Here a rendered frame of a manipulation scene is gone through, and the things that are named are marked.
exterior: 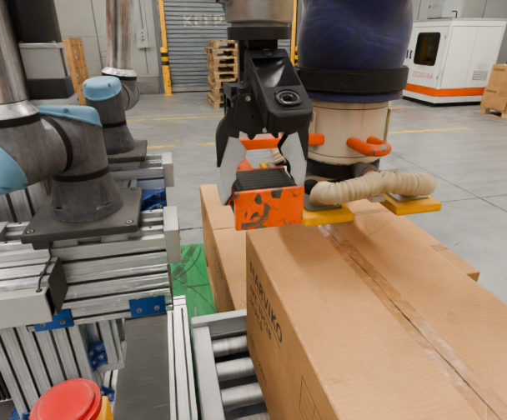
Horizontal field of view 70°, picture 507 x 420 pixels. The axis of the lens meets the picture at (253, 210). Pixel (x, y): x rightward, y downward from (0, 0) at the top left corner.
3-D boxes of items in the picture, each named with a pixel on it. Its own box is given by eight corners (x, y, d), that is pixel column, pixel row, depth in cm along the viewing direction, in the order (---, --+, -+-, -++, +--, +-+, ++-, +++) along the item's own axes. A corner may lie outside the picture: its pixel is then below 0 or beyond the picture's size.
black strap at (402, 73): (431, 91, 68) (435, 68, 66) (313, 96, 63) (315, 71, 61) (368, 78, 88) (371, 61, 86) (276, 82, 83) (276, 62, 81)
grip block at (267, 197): (303, 223, 46) (304, 187, 44) (235, 232, 44) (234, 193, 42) (283, 197, 53) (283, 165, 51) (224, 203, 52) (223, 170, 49)
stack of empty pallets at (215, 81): (263, 106, 794) (264, 40, 738) (213, 108, 772) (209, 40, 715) (250, 97, 908) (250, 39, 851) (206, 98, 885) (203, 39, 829)
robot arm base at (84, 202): (43, 226, 76) (31, 181, 71) (61, 197, 89) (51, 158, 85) (120, 218, 79) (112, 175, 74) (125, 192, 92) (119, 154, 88)
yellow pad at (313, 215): (353, 222, 69) (357, 197, 67) (303, 227, 67) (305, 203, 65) (294, 166, 99) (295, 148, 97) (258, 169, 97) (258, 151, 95)
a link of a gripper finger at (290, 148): (303, 176, 54) (282, 119, 50) (318, 191, 49) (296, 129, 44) (284, 186, 54) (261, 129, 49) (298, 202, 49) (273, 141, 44)
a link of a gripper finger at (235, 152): (219, 192, 52) (243, 131, 49) (227, 209, 47) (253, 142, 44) (198, 186, 51) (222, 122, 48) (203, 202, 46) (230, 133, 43)
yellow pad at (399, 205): (441, 212, 73) (446, 188, 71) (396, 217, 71) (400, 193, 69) (358, 161, 103) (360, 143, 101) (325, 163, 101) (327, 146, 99)
